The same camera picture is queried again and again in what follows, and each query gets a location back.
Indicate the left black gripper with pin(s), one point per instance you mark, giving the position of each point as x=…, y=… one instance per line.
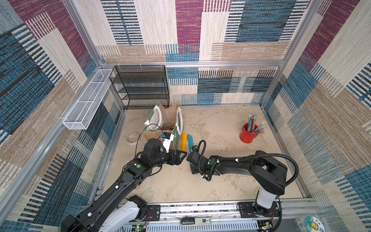
x=177, y=161

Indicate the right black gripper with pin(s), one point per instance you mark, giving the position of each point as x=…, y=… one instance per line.
x=195, y=161

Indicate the teal utility knife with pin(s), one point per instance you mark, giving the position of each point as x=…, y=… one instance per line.
x=190, y=142

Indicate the yellow utility knife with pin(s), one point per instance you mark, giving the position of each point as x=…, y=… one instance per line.
x=184, y=141

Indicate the green Christmas burlap tote bag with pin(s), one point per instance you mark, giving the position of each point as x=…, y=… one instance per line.
x=164, y=119

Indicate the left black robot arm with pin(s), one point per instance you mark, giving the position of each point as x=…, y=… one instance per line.
x=133, y=174

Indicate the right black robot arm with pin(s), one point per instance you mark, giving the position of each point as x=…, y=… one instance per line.
x=271, y=170

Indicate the clear tape roll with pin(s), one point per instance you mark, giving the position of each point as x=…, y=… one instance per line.
x=132, y=138

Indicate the red pencil cup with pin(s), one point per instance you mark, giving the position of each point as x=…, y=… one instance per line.
x=245, y=136

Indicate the pencils in cup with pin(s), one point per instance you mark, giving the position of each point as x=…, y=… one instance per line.
x=252, y=126

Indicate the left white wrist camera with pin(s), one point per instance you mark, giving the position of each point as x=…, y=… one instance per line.
x=167, y=139

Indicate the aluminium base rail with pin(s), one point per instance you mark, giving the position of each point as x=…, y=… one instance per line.
x=136, y=215

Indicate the black wire mesh shelf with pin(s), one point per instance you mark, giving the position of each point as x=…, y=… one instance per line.
x=141, y=86

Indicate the white wire mesh basket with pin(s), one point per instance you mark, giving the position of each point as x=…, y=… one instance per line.
x=83, y=111

